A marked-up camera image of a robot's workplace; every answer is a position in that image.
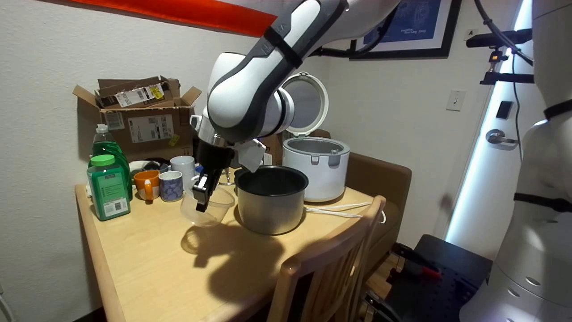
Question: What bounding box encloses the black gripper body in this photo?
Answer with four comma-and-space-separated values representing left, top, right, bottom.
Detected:
190, 136, 236, 181

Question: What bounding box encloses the metal pot black interior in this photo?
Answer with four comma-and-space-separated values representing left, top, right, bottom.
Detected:
232, 165, 311, 238

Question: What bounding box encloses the white rice cooker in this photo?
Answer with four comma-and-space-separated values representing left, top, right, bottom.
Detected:
279, 72, 352, 206

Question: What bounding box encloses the blue patterned mug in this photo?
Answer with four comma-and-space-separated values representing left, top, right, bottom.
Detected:
156, 170, 186, 204

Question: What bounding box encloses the tall white mug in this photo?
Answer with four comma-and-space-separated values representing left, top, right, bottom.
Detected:
168, 154, 198, 192

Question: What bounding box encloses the orange mug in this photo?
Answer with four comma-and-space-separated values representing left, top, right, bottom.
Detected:
131, 169, 163, 206

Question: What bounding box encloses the open cardboard box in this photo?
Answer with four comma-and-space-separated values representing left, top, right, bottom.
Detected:
70, 74, 204, 163

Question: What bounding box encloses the green square soap bottle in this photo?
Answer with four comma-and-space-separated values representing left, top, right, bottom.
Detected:
86, 154, 132, 224

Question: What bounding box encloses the green round bottle white cap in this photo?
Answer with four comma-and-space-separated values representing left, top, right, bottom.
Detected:
89, 122, 134, 203

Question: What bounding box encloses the light wooden chair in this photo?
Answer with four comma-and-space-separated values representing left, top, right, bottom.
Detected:
265, 194, 388, 322

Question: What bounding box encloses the dark brown wooden chair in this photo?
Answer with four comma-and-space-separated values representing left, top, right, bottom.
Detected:
343, 151, 413, 283

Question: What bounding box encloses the framed blue picture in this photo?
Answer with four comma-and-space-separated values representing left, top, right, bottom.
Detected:
315, 0, 465, 61

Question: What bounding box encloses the black door keypad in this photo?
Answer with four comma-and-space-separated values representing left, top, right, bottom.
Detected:
493, 99, 515, 122

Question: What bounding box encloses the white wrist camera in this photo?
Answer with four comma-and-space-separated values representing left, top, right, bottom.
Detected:
234, 138, 268, 176

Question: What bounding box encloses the white power cable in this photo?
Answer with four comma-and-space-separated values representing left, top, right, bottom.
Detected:
302, 201, 375, 220

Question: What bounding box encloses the red wall banner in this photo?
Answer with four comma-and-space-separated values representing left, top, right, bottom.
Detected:
38, 0, 283, 40

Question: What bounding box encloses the orange handled clamp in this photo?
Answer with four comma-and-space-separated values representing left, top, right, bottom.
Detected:
392, 240, 445, 281

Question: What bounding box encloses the white light switch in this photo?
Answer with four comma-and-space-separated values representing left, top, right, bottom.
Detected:
445, 88, 467, 113

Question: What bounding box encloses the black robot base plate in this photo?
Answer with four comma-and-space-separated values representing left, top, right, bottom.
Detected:
381, 233, 495, 322

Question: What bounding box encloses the silver door handle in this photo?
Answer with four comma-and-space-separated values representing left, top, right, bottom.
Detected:
484, 127, 520, 149

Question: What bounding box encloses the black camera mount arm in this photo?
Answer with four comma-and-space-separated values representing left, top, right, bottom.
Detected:
477, 47, 536, 86

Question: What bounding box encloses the black camera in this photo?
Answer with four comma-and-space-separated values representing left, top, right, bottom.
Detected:
465, 27, 536, 50

